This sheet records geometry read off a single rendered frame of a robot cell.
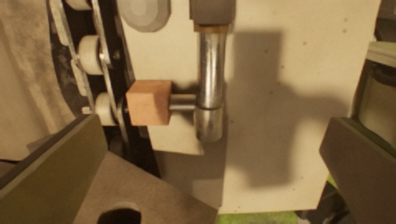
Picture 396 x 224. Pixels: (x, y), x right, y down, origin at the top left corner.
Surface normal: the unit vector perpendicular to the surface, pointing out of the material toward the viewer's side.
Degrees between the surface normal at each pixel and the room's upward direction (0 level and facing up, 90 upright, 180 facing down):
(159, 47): 0
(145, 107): 0
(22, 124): 0
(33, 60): 65
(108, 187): 90
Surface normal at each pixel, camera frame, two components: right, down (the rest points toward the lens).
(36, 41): 0.48, 0.48
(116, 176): -0.01, -0.86
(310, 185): -0.03, 0.50
